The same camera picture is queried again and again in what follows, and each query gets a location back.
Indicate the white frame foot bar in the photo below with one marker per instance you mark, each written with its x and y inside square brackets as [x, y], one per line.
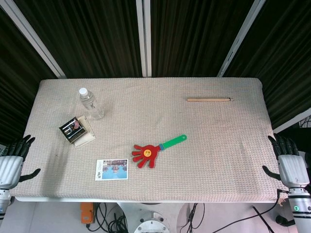
[289, 123]

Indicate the clear plastic water bottle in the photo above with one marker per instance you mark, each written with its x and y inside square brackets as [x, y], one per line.
[91, 104]

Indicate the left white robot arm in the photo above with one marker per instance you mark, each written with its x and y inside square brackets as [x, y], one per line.
[3, 202]

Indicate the black pleated curtain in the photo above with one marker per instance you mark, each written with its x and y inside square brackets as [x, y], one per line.
[284, 60]
[92, 36]
[17, 85]
[192, 36]

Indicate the silver robot base column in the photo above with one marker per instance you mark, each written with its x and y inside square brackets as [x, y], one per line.
[150, 218]

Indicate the cream box lid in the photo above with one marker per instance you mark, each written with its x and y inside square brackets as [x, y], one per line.
[87, 137]

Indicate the small black picture box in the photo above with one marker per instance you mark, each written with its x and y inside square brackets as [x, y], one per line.
[73, 129]

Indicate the wooden pencil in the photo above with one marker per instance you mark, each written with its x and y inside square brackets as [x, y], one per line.
[209, 99]

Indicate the grey metal frame post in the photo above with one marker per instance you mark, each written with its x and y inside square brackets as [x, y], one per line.
[36, 41]
[144, 38]
[239, 41]

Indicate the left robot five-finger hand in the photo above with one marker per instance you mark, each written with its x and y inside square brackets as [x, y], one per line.
[9, 170]

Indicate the beige woven tablecloth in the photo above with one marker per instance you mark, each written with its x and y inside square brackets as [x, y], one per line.
[194, 150]

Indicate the orange plastic box with cable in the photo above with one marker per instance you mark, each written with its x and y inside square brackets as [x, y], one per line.
[87, 212]

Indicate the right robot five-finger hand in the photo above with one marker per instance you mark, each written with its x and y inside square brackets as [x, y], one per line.
[292, 170]

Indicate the postcard with blue photo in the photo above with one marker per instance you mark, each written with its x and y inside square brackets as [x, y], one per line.
[111, 170]

